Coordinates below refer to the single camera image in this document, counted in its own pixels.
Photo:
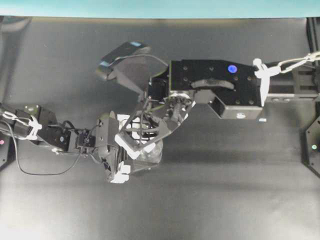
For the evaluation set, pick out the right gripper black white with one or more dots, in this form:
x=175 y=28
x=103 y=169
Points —
x=160 y=118

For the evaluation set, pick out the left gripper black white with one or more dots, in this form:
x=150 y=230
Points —
x=113 y=156

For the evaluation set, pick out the clear plastic bottle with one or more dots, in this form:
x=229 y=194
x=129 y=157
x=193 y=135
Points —
x=156 y=152

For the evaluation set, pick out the right black robot base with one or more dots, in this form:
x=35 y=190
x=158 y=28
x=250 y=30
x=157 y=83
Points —
x=311 y=147

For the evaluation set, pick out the left black robot base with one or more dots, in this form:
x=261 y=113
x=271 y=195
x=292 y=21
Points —
x=5 y=142

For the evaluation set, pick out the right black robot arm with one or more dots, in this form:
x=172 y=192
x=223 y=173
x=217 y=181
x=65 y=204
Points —
x=231 y=90

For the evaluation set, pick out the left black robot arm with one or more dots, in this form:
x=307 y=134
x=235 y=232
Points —
x=40 y=127

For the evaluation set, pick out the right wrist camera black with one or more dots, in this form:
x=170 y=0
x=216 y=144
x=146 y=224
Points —
x=128 y=49

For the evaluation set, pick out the black frame post right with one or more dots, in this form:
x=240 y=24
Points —
x=313 y=33

